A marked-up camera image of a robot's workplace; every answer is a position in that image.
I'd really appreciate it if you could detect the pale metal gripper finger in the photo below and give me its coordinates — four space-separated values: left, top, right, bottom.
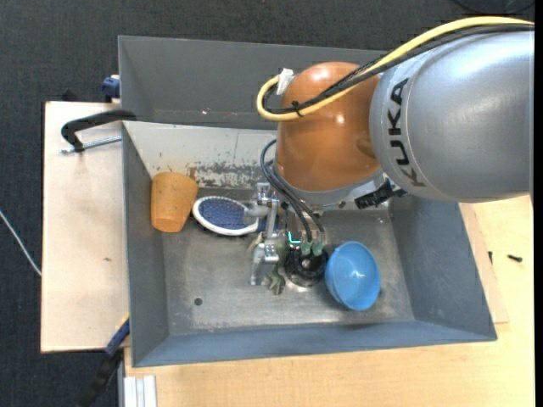
249 242 282 287
254 181 282 220

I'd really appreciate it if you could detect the dark green toy animal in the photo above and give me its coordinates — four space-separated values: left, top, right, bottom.
268 265 288 296

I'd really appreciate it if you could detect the blue and white oval brush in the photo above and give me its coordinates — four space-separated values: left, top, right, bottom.
192 196 260 237

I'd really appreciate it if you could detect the grey metal bin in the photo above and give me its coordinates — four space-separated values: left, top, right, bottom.
117 35 498 368

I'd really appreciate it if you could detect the blue bowl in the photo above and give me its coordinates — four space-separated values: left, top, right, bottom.
324 240 382 312

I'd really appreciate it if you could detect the orange cup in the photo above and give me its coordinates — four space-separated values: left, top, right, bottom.
150 171 199 234

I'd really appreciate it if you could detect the pale wood board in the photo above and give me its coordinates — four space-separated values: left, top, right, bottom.
40 100 131 354

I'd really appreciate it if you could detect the black round ring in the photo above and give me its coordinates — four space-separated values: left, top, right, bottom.
283 248 328 288

